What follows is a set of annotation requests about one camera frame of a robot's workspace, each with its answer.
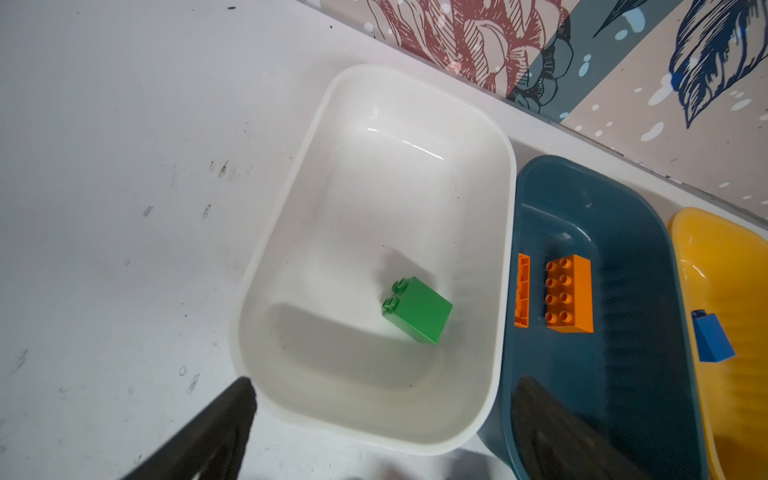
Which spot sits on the dark teal plastic bin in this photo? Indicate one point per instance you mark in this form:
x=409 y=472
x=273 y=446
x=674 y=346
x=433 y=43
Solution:
x=632 y=379

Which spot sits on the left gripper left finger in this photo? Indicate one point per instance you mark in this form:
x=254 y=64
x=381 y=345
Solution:
x=212 y=445

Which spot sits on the small blue lego brick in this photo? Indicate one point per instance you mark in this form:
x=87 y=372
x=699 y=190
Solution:
x=713 y=344

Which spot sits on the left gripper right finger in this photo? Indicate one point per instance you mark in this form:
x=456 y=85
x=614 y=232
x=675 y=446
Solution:
x=554 y=443

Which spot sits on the orange lego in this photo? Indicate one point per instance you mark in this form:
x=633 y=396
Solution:
x=569 y=296

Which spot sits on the orange lego brick vertical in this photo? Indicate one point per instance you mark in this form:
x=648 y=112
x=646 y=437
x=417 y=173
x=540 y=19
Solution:
x=522 y=300

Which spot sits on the yellow plastic bin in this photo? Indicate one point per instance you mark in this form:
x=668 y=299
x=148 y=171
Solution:
x=723 y=277

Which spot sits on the green lego brick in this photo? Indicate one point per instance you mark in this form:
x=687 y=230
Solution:
x=417 y=310

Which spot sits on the white plastic bin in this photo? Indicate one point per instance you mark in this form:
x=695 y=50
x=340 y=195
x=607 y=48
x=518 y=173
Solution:
x=394 y=179

